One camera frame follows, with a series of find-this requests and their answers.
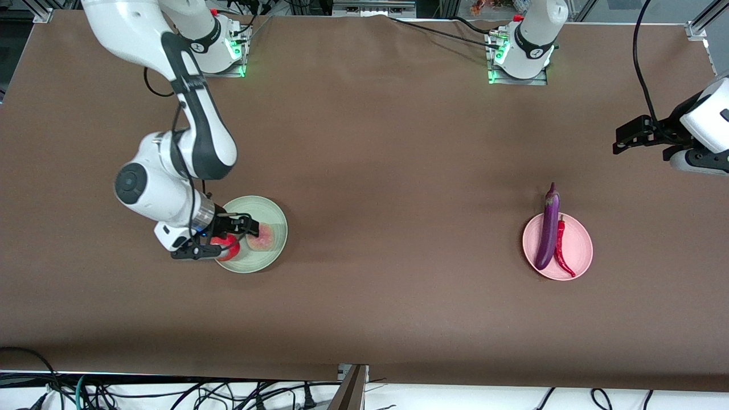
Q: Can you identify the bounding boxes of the pink-green peach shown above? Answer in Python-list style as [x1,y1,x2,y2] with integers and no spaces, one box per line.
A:
[245,223,276,252]

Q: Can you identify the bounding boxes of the red apple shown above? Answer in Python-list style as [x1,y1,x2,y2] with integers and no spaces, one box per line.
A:
[210,233,240,262]

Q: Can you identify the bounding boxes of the long purple eggplant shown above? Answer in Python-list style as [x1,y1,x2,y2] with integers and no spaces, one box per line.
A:
[534,182,561,270]

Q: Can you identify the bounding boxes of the red chili pepper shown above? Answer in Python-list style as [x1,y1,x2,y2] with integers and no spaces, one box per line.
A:
[554,215,576,278]

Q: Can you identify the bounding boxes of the pale green plate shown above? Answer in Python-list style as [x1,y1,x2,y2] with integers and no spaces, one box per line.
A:
[214,195,288,273]

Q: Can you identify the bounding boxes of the pink plate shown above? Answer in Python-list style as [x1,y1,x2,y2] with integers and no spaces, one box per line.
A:
[522,211,594,281]

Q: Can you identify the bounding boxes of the brown table cover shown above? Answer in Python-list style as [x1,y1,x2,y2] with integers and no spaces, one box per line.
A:
[0,9,729,393]

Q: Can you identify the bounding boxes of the grey metal beam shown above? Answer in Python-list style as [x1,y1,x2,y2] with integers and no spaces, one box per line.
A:
[332,0,417,18]

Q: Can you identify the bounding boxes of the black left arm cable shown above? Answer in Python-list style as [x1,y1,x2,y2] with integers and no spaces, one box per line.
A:
[633,0,684,143]

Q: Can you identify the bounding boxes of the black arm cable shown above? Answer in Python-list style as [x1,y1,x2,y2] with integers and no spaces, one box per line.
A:
[142,67,260,240]
[633,0,684,143]

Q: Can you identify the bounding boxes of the aluminium frame post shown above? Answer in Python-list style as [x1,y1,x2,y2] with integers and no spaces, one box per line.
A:
[33,0,77,23]
[686,0,729,42]

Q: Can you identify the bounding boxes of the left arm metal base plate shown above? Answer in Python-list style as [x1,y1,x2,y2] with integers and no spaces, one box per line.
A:
[487,31,548,86]

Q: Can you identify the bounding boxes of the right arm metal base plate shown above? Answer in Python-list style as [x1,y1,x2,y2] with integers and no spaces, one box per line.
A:
[187,28,247,78]

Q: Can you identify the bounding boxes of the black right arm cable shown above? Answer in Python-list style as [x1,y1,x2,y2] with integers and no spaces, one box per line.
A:
[142,67,260,240]

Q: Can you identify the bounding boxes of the tangled black cables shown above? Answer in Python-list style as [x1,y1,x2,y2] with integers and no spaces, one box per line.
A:
[34,376,342,410]

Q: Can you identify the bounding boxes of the short black table cable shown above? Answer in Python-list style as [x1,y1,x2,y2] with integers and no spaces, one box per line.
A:
[453,16,502,38]

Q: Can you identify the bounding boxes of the grey metal bracket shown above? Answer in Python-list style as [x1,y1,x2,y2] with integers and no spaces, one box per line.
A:
[329,364,370,410]

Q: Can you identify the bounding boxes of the black cable bundle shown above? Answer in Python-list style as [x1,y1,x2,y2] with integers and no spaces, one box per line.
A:
[219,0,274,43]

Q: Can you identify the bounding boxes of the long black table cable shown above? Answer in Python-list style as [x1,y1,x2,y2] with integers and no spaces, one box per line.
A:
[387,16,505,51]

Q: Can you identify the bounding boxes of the teal cable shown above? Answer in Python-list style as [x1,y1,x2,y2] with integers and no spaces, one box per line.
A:
[73,373,91,410]

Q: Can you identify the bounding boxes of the thick black looped cable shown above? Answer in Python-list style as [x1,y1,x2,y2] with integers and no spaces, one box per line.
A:
[0,346,64,410]

